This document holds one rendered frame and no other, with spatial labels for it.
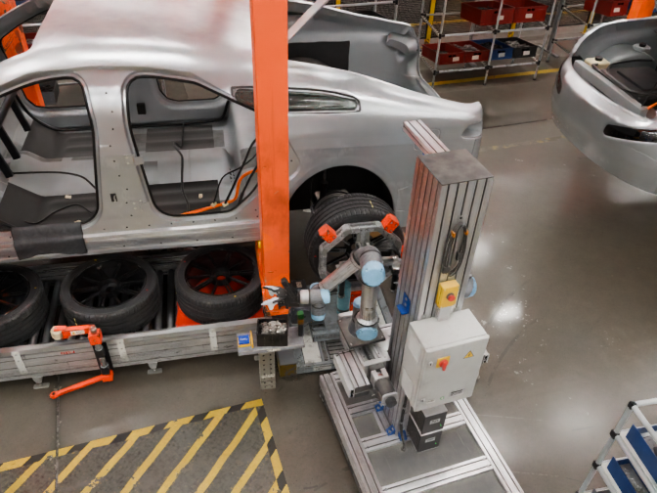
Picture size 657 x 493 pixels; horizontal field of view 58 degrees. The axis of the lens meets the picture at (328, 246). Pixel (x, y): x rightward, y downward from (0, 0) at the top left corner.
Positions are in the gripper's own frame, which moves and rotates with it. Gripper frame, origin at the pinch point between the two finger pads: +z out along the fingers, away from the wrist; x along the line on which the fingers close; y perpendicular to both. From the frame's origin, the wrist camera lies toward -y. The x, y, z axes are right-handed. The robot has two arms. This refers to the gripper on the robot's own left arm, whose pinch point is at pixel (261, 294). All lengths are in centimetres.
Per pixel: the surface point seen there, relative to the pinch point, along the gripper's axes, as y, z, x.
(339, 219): 0, -48, 78
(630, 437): 53, -184, -57
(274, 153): -58, -8, 48
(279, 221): -13, -10, 54
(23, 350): 78, 155, 54
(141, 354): 94, 85, 65
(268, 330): 63, -1, 48
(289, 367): 107, -15, 61
